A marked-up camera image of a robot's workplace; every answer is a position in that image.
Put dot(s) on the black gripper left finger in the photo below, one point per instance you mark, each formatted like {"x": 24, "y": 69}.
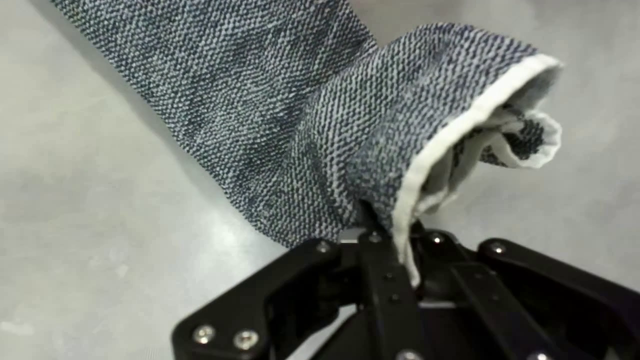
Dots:
{"x": 292, "y": 300}

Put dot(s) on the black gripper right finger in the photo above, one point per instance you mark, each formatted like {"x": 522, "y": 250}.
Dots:
{"x": 520, "y": 300}

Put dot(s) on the grey towel with white trim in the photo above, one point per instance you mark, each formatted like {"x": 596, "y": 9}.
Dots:
{"x": 321, "y": 121}

